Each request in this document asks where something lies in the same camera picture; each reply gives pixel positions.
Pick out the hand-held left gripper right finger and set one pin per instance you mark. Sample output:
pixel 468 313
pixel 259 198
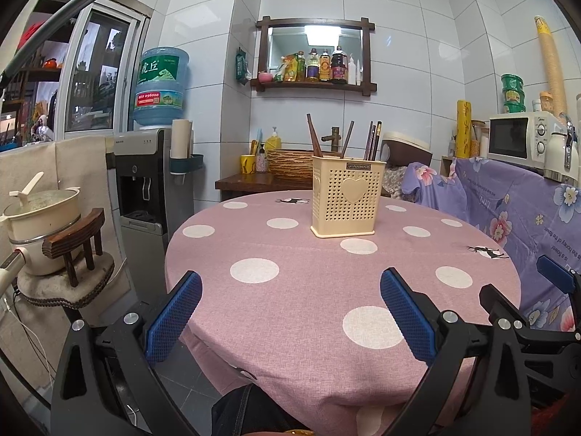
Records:
pixel 406 313

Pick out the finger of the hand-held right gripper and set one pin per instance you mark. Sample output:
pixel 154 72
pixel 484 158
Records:
pixel 492 297
pixel 556 272

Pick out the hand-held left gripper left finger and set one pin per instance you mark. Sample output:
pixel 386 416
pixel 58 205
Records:
pixel 177 313

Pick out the cream plastic utensil holder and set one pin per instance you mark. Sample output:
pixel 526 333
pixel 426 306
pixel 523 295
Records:
pixel 347 213

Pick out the black chopstick with yellow band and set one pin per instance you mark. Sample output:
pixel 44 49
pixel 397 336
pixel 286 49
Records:
pixel 373 143

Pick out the long brown wooden chopstick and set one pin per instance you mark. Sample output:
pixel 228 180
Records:
pixel 347 138

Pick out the purple floral cloth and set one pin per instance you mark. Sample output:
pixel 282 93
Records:
pixel 508 209

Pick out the pink polka dot tablecloth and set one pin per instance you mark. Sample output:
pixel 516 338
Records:
pixel 317 299

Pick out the grey water dispenser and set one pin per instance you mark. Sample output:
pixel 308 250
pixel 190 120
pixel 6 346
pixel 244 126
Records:
pixel 145 218

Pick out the person's dark trouser leg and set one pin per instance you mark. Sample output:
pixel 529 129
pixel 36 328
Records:
pixel 247 411

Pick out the grey round seat cushion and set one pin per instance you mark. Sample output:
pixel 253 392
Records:
pixel 59 288

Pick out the white electric kettle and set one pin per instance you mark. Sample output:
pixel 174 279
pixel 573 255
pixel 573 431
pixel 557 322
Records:
pixel 563 150

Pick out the small wooden chair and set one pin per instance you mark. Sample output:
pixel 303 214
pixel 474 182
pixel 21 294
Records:
pixel 75 240

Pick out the patterned grey cloth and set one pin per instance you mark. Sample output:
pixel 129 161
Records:
pixel 392 181

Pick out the white open box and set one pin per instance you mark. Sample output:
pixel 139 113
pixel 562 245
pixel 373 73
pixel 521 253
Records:
pixel 448 166

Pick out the white microwave oven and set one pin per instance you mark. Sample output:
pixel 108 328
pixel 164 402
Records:
pixel 517 138

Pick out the dark wooden counter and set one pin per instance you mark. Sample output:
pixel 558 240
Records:
pixel 254 184

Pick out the glass storage jar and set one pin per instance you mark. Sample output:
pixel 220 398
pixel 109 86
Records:
pixel 479 138

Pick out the cream cooking pot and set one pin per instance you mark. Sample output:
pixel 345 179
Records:
pixel 41 222

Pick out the yellow cup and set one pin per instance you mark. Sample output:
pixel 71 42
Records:
pixel 247 164

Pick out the brown and white rice cooker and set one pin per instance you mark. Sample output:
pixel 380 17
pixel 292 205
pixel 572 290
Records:
pixel 406 147

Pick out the yellow foil roll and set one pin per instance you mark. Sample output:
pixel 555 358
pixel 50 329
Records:
pixel 464 129

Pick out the yellow lidded jar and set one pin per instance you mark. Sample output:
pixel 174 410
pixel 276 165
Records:
pixel 546 101

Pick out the patterned small bottle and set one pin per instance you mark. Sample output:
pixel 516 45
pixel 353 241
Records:
pixel 261 161

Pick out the green noodle cups stack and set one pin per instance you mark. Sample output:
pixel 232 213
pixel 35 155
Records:
pixel 513 93

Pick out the woven wicker basin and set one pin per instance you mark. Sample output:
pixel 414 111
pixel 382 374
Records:
pixel 293 166

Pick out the beige cloth cover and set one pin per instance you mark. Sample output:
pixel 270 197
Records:
pixel 59 168

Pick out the bamboo faucet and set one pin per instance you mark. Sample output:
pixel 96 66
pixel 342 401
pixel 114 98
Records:
pixel 333 138

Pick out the cream ladle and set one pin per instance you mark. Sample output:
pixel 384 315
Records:
pixel 27 188

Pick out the yellow soap bottle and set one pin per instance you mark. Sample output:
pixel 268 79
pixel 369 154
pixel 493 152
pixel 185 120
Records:
pixel 273 141

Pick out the tall beige mat roll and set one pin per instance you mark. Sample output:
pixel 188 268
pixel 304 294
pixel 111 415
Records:
pixel 551 68

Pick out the blue water bottle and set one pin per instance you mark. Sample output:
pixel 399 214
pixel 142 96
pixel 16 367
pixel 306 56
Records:
pixel 161 86

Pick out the white slim bottle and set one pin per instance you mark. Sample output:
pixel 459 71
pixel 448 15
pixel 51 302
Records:
pixel 351 70

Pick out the sliding glass window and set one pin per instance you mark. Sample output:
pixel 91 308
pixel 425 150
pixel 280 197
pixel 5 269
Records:
pixel 102 72

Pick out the pink small bowl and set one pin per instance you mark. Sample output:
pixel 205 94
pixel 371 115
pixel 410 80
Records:
pixel 263 75

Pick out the green hanging packet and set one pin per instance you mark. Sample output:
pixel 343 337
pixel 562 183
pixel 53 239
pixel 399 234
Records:
pixel 239 66

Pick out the dark soy sauce bottle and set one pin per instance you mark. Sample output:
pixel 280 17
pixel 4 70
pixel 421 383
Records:
pixel 338 66

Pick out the amber sauce bottle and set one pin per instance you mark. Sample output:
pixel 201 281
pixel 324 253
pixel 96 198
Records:
pixel 324 66

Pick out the yellow oil bottle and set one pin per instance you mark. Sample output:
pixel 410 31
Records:
pixel 312 66

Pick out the yellow green seasoning packets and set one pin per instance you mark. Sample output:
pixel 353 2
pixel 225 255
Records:
pixel 288 70

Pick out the grey wall rack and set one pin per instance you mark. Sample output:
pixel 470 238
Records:
pixel 187 164

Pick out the wooden wall shelf with mirror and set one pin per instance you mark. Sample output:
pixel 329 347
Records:
pixel 313 86

